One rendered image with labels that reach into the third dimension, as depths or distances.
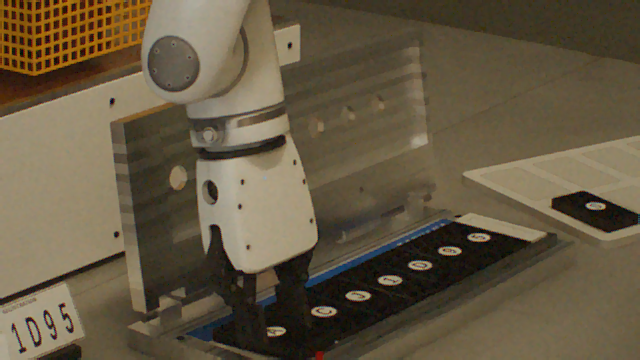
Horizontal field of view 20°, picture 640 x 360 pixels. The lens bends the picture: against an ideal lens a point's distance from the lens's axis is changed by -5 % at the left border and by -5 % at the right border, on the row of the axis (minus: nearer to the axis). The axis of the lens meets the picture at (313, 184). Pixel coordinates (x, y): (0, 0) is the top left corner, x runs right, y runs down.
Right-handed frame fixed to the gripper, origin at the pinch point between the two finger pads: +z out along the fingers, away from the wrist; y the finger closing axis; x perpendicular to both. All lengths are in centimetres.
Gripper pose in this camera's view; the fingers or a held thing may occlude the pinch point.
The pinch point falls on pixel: (272, 317)
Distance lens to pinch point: 164.1
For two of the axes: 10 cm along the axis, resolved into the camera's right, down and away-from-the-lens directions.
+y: 6.3, -2.5, 7.4
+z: 1.6, 9.7, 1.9
